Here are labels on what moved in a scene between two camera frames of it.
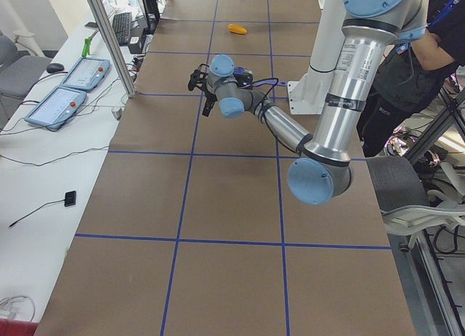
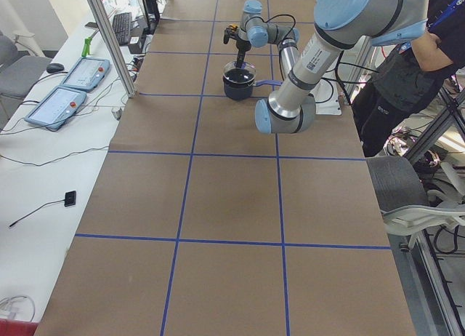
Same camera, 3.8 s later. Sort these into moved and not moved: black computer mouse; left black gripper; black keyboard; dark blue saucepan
Moved: left black gripper
Not moved: black keyboard; dark blue saucepan; black computer mouse
